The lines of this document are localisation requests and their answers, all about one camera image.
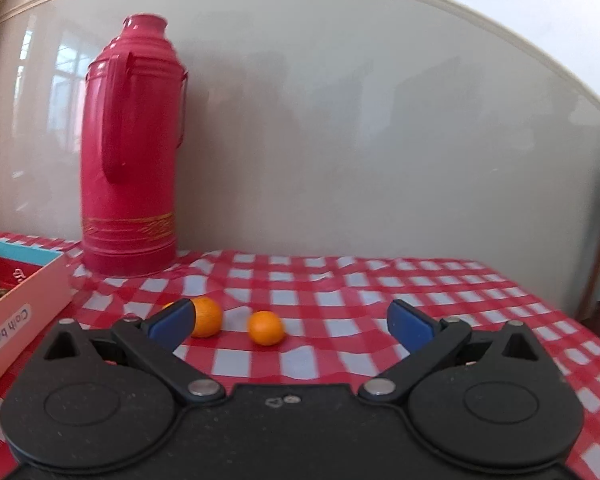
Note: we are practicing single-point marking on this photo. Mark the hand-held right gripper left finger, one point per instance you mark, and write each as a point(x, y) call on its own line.
point(172, 322)

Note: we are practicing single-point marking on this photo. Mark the small orange tangerine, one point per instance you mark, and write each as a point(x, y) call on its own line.
point(266, 328)
point(207, 316)

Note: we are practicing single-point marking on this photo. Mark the colourful cardboard box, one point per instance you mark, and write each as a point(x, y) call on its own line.
point(25, 305)

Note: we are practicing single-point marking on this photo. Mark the red checkered tablecloth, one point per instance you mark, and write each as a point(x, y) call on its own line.
point(330, 285)

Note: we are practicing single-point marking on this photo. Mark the red thermos flask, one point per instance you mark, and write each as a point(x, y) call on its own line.
point(130, 160)

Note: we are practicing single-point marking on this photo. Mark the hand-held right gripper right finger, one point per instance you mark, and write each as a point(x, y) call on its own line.
point(410, 325)

